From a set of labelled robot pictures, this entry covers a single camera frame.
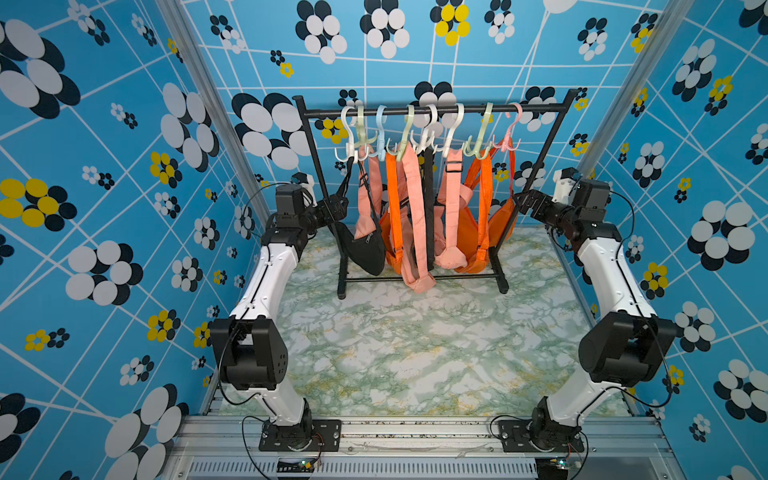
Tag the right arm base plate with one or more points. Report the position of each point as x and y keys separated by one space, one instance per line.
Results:
x=524 y=436

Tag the orange sling bag right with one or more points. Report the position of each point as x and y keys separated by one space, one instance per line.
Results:
x=494 y=225

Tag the black clothes rack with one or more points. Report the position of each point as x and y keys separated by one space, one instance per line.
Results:
x=419 y=212

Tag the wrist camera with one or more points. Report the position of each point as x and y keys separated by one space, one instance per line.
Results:
x=307 y=182
x=565 y=181

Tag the pink hook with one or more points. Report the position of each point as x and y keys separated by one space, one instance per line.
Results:
x=510 y=132

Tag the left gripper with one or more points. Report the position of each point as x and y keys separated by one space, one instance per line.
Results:
x=338 y=212

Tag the light blue hook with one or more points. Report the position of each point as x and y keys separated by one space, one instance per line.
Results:
x=379 y=142

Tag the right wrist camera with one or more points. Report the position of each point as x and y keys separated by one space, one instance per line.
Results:
x=565 y=181

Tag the aluminium frame rail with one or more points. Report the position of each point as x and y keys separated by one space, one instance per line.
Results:
x=222 y=447

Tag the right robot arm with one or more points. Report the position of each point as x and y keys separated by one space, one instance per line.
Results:
x=629 y=343

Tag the orange sling bag middle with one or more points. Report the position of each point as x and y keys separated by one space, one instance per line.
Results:
x=474 y=215

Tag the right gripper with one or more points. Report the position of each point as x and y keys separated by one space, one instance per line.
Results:
x=543 y=204

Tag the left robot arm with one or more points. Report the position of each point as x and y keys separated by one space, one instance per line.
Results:
x=251 y=355

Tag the orange sling bag left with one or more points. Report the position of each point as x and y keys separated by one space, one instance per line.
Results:
x=392 y=221

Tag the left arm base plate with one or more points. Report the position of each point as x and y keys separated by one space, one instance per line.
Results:
x=319 y=436

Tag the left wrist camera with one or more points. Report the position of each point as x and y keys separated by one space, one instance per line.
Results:
x=307 y=182

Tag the black sling bag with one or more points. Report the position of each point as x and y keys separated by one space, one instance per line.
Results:
x=369 y=253
x=429 y=197

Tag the orange sling bag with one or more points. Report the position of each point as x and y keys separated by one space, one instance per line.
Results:
x=392 y=221
x=474 y=215
x=494 y=225

